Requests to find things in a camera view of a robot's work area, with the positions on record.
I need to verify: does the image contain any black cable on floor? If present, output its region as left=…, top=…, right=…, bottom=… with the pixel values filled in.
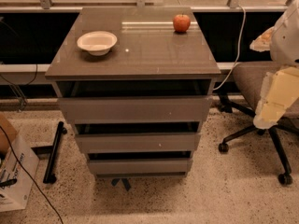
left=0, top=125, right=64, bottom=224

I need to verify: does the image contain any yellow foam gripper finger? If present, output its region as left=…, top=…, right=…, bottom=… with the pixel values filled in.
left=249, top=27, right=274, bottom=52
left=253, top=67, right=299, bottom=129

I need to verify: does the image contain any white paper bowl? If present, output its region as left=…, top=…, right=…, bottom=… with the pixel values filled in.
left=77, top=31, right=118, bottom=56

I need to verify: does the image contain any white hanging cable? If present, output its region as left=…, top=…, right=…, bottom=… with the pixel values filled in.
left=212, top=5, right=247, bottom=91

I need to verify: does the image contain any black metal bar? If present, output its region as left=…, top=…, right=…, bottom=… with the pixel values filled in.
left=43, top=121, right=67, bottom=184

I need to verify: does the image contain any grey drawer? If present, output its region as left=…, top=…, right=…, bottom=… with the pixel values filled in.
left=75, top=133, right=200, bottom=154
left=58, top=96, right=211, bottom=124
left=87, top=159, right=192, bottom=175

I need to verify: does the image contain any brown office chair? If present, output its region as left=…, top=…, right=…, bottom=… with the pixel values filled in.
left=219, top=61, right=299, bottom=186

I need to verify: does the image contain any grey drawer cabinet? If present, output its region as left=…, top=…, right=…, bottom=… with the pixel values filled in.
left=46, top=7, right=220, bottom=178

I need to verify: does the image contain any grey bottom drawer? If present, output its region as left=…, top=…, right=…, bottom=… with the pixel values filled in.
left=87, top=159, right=192, bottom=175

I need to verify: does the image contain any white cardboard box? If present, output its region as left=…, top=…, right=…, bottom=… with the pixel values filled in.
left=0, top=114, right=39, bottom=212

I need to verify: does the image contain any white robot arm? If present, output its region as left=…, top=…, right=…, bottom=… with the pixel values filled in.
left=249, top=0, right=299, bottom=129

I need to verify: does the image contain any grey top drawer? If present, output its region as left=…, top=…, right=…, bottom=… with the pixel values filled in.
left=58, top=96, right=211, bottom=124

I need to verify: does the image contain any grey middle drawer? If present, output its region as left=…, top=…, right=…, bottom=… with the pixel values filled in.
left=75, top=133, right=200, bottom=154

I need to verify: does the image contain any red apple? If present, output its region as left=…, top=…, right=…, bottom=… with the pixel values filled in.
left=173, top=14, right=191, bottom=33

